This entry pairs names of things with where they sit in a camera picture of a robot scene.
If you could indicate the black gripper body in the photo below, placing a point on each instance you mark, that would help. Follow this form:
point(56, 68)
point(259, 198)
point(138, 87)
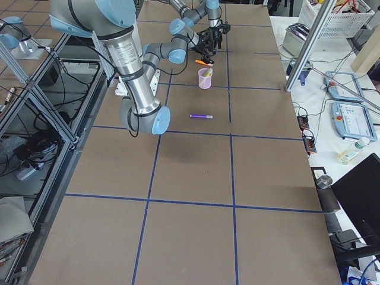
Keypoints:
point(202, 43)
point(215, 33)

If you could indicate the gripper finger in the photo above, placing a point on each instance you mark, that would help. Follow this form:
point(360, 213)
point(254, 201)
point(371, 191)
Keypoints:
point(209, 59)
point(211, 47)
point(218, 42)
point(205, 59)

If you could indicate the orange highlighter pen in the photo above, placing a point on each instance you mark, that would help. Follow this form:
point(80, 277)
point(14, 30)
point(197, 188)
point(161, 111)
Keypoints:
point(200, 62)

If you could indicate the purple highlighter pen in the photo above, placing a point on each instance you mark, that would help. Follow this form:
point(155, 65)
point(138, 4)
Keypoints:
point(200, 116)

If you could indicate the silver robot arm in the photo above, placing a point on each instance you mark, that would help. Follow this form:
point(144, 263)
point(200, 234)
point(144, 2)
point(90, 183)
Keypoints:
point(191, 16)
point(114, 24)

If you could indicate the pink mesh pen holder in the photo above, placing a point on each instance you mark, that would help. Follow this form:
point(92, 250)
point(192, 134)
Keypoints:
point(204, 82)

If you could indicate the silver toaster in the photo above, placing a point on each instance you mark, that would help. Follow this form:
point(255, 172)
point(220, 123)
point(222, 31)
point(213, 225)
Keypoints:
point(295, 37)

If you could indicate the orange terminal block strip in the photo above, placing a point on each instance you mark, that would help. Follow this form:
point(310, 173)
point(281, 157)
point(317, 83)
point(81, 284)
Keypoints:
point(308, 137)

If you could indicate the white plastic basket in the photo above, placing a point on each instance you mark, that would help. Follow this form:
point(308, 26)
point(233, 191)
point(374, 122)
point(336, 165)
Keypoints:
point(338, 25)

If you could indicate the lower teach pendant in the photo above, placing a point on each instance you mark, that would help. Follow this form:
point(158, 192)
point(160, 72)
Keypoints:
point(352, 120)

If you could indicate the small clear bottle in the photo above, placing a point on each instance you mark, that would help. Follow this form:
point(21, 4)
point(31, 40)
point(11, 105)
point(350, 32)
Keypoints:
point(350, 153)

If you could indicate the steel cup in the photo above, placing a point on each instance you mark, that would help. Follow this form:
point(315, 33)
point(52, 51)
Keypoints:
point(324, 181)

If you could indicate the black monitor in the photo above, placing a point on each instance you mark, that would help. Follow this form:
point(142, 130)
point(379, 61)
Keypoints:
point(358, 194)

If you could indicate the white power strip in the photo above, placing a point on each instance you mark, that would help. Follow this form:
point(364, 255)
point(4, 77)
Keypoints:
point(26, 172)

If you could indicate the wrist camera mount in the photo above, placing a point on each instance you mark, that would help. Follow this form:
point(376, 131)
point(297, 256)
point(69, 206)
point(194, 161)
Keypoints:
point(224, 28)

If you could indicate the aluminium frame post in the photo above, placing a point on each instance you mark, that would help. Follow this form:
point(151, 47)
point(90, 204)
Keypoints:
point(306, 50)

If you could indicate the aluminium side frame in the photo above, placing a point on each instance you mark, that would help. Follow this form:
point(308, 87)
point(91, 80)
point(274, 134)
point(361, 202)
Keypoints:
point(49, 99)

